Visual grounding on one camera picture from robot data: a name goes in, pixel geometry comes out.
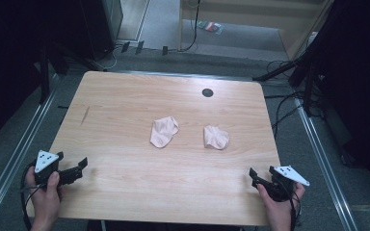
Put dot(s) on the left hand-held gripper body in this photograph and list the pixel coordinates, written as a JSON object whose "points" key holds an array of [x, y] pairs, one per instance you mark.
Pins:
{"points": [[46, 168]]}

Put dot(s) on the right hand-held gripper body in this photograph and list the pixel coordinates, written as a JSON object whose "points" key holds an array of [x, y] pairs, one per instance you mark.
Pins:
{"points": [[281, 186]]}

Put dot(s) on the pink sock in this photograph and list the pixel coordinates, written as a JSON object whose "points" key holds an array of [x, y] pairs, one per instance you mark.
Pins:
{"points": [[163, 132], [216, 138]]}

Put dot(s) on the person's right hand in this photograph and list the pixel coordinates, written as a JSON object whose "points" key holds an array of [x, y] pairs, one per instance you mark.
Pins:
{"points": [[281, 210]]}

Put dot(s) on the person's left hand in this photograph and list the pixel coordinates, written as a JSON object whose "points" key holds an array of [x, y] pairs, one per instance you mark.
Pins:
{"points": [[46, 200]]}

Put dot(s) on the black metal stand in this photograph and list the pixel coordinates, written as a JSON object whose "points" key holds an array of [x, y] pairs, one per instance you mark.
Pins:
{"points": [[44, 77]]}

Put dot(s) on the dark curtain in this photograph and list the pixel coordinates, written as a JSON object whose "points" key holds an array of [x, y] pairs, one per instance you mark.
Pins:
{"points": [[6, 64], [359, 96]]}

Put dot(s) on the black tripod stand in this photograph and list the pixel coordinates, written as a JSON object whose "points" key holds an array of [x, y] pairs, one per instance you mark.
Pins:
{"points": [[302, 64]]}

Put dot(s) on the black plug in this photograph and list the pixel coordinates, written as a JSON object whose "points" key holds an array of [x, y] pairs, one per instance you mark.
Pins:
{"points": [[125, 46], [165, 50], [139, 47]]}

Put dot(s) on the black cabinet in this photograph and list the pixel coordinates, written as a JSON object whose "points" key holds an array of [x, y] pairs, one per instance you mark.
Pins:
{"points": [[101, 25]]}

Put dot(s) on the colourful packet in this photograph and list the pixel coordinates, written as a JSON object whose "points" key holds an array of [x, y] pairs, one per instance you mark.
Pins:
{"points": [[210, 27]]}

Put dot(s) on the beige wooden cabinet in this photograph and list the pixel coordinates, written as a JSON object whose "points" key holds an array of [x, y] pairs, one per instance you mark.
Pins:
{"points": [[237, 12]]}

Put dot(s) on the metal floor rail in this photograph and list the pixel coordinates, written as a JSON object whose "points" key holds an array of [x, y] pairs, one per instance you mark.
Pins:
{"points": [[16, 154], [326, 166]]}

